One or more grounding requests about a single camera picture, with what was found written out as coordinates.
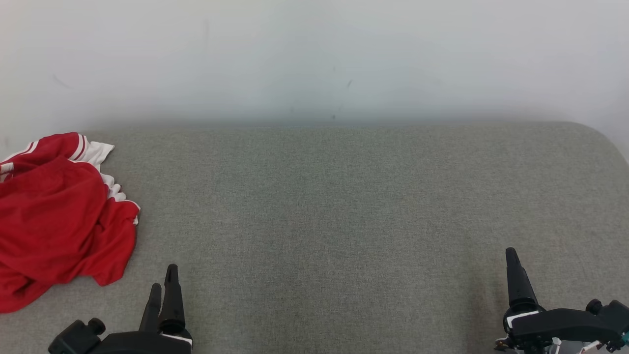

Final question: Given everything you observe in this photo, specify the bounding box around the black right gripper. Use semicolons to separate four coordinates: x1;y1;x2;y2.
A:
504;247;625;351

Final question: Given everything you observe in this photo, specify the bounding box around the grey fabric sofa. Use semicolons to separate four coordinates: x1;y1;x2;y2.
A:
0;120;629;354

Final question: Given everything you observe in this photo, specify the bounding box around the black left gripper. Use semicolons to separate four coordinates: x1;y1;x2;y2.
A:
91;264;193;354

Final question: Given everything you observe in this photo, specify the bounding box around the red white basketball jersey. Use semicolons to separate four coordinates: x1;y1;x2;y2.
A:
0;132;141;314

